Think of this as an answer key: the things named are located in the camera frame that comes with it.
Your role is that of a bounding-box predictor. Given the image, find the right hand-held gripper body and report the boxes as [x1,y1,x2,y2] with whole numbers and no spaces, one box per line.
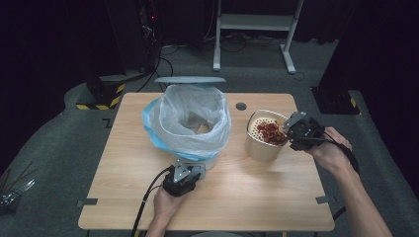
[282,111,327,152]

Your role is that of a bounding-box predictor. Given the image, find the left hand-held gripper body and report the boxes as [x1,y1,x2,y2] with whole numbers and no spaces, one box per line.
[162,163,197,198]

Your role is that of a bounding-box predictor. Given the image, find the red food scraps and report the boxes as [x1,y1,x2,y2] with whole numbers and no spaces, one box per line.
[256,119,289,146]

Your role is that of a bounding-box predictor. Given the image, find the beige strainer bucket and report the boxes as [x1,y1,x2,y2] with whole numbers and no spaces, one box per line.
[244,109,293,163]

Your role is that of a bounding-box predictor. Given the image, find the translucent blue-edged trash bag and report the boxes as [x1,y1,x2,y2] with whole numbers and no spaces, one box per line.
[141,83,232,162]

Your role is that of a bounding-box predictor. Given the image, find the white grey pedal trash bin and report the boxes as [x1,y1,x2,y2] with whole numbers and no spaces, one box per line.
[153,75,227,181]

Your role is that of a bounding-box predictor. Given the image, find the person's left hand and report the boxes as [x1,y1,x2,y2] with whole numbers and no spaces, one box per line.
[152,188,186,221]

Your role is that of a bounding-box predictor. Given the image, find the person's right hand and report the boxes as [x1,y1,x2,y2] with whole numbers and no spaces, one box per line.
[307,126,354,176]

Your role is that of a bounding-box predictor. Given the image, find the black stand with hazard stripes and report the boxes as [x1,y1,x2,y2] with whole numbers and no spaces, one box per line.
[75,73,127,112]
[310,86,361,117]

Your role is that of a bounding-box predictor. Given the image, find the white metal stand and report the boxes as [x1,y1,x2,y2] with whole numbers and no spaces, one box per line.
[212,0,305,75]

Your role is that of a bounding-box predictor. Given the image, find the black equipment rack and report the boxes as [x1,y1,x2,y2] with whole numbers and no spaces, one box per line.
[104,0,163,73]

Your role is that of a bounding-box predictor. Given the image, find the metal rods bundle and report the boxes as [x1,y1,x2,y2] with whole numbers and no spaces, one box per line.
[0,159,38,209]

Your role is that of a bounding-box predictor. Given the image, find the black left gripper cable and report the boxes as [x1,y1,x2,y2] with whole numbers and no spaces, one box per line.
[130,165,175,237]

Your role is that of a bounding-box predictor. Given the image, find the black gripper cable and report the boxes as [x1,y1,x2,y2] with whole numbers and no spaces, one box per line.
[308,130,361,221]
[130,165,175,237]

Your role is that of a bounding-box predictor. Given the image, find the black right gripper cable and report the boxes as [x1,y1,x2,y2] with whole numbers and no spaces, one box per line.
[308,130,361,221]

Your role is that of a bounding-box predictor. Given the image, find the cables under white stand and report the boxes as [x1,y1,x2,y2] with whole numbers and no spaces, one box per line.
[203,32,285,53]

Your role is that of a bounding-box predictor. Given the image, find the black floor cables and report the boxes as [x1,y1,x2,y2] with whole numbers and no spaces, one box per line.
[135,42,181,94]

